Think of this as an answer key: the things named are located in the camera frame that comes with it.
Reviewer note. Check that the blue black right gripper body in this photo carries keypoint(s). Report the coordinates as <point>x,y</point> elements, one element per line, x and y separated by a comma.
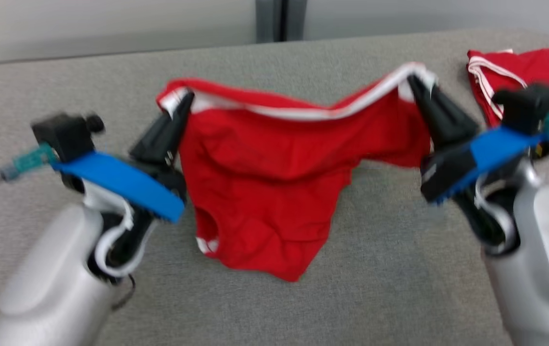
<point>476,158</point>

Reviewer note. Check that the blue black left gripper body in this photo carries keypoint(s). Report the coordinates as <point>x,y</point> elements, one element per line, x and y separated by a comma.
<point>125,182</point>

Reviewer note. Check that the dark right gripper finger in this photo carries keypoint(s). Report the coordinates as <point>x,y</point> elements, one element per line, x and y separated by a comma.
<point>423,105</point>
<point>452,115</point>

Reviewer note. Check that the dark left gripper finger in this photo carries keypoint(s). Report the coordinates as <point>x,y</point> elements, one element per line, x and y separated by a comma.
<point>180,120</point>
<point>152,137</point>

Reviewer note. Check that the red Bulls basketball jersey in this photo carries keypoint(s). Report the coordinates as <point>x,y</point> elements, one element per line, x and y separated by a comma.
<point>534,77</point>

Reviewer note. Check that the red white basketball shorts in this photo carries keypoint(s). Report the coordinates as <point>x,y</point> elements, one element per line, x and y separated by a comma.
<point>274,182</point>

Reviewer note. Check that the grey fabric table pad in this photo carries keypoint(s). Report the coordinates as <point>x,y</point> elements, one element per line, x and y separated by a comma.
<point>236,312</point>

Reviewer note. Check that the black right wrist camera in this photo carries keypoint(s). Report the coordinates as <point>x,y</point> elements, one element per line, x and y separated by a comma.
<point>529,108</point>

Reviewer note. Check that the teal left camera connector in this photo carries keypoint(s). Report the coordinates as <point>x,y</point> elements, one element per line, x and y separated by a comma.
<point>29,161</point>

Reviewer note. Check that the grey vertical partition post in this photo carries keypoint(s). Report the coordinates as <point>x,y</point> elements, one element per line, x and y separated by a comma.
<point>280,20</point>

